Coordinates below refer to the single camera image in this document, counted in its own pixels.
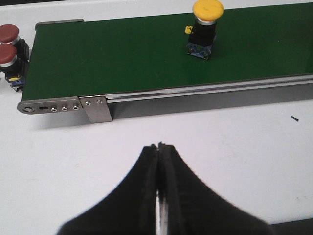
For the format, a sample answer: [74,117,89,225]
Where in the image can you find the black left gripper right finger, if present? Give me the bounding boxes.
[158,143,274,235]

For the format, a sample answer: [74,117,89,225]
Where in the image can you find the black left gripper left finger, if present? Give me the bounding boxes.
[57,145,158,235]

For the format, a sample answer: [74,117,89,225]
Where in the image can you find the red mushroom push button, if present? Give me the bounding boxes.
[0,24,30,62]
[0,44,28,92]

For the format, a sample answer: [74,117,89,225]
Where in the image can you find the green conveyor belt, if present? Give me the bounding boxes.
[21,2,313,102]

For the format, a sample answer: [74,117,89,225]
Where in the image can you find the aluminium conveyor frame rail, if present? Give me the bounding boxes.
[17,18,313,123]

